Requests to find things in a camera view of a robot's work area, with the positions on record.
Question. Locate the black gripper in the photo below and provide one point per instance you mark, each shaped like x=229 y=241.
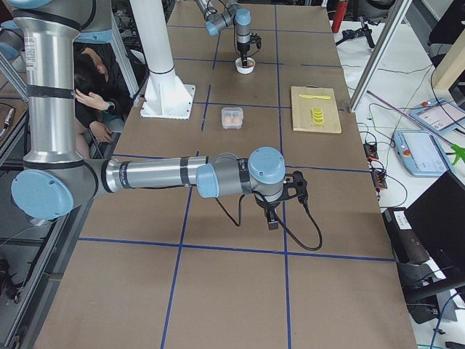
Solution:
x=267 y=204
x=243 y=49

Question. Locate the clear plastic egg box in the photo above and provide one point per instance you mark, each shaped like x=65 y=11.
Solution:
x=232 y=117

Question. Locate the white round bowl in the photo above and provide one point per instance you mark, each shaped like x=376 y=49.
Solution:
x=244 y=70

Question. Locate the bamboo cutting board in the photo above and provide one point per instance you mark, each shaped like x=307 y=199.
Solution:
x=302 y=115

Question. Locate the yellow plastic knife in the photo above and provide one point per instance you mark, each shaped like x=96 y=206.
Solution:
x=320 y=97

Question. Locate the seated person in black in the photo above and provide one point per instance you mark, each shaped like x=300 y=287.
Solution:
x=100 y=89

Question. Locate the near blue teach pendant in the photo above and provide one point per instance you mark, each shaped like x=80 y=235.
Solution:
x=420 y=153

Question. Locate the blue teach pendant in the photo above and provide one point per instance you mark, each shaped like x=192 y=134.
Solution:
x=420 y=153
x=440 y=116

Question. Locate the black computer monitor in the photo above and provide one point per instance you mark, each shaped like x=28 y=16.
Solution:
x=437 y=218

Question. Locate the far blue teach pendant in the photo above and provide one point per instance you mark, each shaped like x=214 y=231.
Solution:
x=440 y=116

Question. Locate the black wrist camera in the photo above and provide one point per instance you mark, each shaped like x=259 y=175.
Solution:
x=294 y=186
x=256 y=39

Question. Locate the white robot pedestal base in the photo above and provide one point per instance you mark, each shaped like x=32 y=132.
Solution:
x=166 y=97

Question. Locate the aluminium frame post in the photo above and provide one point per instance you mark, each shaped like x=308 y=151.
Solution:
x=393 y=21

